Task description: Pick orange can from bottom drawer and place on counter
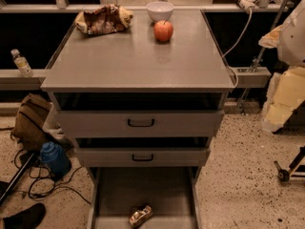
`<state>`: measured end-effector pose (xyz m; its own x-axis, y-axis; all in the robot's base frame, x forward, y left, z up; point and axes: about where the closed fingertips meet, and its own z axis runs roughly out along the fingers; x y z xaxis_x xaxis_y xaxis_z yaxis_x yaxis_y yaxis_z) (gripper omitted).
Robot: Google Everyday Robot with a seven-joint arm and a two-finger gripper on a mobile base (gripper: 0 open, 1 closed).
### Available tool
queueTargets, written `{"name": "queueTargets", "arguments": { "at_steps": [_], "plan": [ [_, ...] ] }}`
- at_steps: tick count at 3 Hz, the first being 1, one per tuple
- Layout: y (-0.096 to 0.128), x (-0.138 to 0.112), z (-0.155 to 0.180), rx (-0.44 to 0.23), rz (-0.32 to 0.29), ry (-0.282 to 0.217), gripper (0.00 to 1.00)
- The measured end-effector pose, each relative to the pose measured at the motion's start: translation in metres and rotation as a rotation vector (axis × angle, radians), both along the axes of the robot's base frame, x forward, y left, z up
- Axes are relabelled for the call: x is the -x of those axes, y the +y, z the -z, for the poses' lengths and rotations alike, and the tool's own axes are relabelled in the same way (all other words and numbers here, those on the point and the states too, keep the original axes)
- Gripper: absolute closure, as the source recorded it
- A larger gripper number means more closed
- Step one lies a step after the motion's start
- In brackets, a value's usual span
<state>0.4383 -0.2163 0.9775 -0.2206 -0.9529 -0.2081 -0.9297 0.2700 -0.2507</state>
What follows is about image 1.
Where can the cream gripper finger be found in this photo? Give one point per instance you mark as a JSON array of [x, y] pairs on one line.
[[271, 39], [286, 92]]

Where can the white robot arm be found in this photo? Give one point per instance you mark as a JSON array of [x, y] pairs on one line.
[[291, 47]]

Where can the grey drawer cabinet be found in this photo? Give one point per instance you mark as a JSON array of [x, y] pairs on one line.
[[132, 71]]

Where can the grey open bottom drawer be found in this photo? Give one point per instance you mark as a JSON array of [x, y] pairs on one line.
[[170, 191]]

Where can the grey middle drawer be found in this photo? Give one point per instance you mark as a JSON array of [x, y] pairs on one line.
[[122, 157]]

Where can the grey top drawer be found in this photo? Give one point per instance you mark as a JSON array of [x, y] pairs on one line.
[[114, 123]]

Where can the metal tripod pole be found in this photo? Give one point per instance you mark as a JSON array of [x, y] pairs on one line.
[[252, 69]]

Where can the black wheeled stand leg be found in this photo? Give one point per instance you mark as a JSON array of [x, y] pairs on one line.
[[296, 168]]

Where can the red apple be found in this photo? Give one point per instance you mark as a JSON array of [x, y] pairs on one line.
[[163, 31]]

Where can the white bowl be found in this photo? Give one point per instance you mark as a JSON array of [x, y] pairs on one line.
[[160, 10]]

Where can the brown crumpled chip bag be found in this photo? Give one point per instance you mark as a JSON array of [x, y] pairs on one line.
[[108, 19]]

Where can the blue water jug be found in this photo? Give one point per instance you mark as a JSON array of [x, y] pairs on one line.
[[54, 157]]

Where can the clear plastic water bottle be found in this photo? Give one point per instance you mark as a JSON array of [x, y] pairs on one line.
[[21, 63]]

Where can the brown backpack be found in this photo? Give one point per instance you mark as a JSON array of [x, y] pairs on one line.
[[29, 122]]

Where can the black shoe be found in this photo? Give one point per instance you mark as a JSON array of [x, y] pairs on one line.
[[27, 219]]

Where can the black top drawer handle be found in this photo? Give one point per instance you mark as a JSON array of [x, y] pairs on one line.
[[140, 123]]

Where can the black drawer handle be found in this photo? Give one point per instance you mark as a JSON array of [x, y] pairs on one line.
[[142, 158], [140, 123]]

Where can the black middle drawer handle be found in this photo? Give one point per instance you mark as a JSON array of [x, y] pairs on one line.
[[142, 158]]

